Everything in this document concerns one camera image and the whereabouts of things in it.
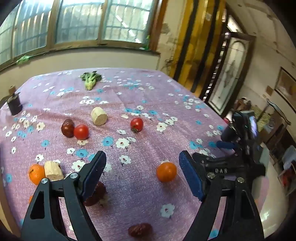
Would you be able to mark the red tomato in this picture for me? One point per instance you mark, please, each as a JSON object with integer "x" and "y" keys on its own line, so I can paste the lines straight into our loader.
{"x": 137, "y": 124}
{"x": 81, "y": 132}

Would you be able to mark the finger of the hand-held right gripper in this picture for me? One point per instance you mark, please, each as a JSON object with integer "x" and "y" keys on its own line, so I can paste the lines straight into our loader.
{"x": 203, "y": 158}
{"x": 225, "y": 144}

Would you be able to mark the green leafy vegetable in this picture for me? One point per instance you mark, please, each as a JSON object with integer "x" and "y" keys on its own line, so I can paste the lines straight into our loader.
{"x": 89, "y": 83}

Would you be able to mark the dark red date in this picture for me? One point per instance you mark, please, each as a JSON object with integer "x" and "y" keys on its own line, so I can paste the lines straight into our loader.
{"x": 67, "y": 128}

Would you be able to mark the framed wall picture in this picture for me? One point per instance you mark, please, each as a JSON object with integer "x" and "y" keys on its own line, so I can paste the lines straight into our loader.
{"x": 286, "y": 84}

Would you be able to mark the pale sugarcane piece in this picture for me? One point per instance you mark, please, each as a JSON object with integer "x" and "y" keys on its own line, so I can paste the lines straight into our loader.
{"x": 99, "y": 117}
{"x": 53, "y": 171}

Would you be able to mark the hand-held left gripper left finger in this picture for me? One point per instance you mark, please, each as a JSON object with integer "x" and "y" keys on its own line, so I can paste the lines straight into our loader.
{"x": 96, "y": 171}

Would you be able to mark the black jar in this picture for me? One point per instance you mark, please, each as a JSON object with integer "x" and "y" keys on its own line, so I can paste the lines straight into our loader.
{"x": 14, "y": 104}

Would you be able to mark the purple floral tablecloth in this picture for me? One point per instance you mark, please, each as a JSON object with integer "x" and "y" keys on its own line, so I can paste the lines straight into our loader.
{"x": 143, "y": 150}

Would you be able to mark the green cloth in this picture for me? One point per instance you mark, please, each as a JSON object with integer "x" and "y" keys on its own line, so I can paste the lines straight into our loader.
{"x": 23, "y": 59}

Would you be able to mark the glass panel door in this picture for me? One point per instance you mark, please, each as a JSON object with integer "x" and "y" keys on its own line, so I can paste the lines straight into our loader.
{"x": 231, "y": 76}

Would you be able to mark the cork stopper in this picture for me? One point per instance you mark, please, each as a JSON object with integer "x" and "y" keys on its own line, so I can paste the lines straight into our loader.
{"x": 12, "y": 88}

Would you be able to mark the yellow black striped panel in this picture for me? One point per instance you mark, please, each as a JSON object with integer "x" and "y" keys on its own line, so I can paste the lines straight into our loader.
{"x": 196, "y": 41}

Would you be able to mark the wooden frame window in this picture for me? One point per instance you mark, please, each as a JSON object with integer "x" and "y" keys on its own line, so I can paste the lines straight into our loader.
{"x": 76, "y": 20}

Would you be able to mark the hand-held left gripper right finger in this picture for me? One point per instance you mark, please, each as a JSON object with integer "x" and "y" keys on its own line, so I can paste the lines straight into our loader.
{"x": 190, "y": 176}

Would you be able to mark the wrinkled red date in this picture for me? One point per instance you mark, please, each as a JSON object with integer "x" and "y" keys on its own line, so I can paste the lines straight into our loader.
{"x": 101, "y": 190}
{"x": 140, "y": 230}

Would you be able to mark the green bottle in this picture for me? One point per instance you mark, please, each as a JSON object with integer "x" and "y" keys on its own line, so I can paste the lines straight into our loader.
{"x": 145, "y": 47}

